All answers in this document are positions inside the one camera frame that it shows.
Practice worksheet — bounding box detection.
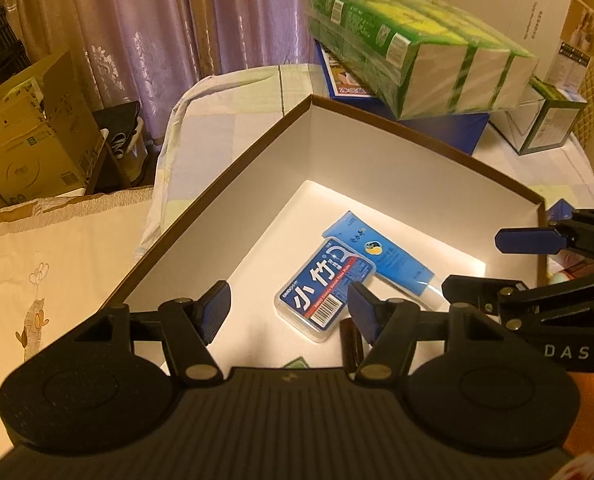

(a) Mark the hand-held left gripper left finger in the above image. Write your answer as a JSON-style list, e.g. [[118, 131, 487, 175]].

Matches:
[[71, 281, 232, 387]]

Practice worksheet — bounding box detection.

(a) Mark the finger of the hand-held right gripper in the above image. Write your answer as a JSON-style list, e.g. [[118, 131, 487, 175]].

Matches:
[[497, 200, 594, 263], [442, 267, 594, 331]]

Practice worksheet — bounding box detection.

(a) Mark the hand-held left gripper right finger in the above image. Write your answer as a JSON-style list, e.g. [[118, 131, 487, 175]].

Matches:
[[348, 281, 516, 387]]

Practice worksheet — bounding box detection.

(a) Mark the dark bottle with white cap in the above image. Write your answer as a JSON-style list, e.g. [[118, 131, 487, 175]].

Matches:
[[339, 317, 366, 372]]

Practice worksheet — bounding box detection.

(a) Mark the blue floss pick box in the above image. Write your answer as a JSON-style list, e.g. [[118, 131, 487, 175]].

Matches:
[[274, 237, 378, 345]]

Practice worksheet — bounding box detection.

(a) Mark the blue tube with white cap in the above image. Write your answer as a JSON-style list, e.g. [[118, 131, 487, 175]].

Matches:
[[322, 210, 450, 313]]

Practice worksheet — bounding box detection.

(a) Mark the brown cardboard box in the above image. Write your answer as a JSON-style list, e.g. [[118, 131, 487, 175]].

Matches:
[[94, 94, 548, 376], [0, 50, 105, 211]]

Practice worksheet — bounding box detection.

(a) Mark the dark green carton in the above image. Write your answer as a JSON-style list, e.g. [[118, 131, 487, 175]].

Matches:
[[507, 76, 588, 156]]

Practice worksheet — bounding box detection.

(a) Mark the dark blue carton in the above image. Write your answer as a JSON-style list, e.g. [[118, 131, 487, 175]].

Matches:
[[314, 40, 492, 157]]

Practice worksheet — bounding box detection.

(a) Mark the cream cartoon print blanket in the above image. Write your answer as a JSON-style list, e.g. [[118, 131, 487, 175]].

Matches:
[[0, 187, 155, 461]]

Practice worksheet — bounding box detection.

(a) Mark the green tissue multipack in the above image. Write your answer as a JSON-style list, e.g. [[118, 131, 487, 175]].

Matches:
[[304, 0, 540, 121]]

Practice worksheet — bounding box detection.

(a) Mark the white product carton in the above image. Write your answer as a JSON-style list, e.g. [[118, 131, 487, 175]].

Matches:
[[497, 0, 594, 98]]

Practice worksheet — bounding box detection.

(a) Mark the open brown cardboard box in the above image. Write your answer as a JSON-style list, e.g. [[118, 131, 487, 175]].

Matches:
[[0, 50, 105, 211]]

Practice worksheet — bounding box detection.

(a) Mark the mauve patterned curtain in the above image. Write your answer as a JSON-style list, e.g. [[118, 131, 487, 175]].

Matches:
[[0, 0, 402, 126]]

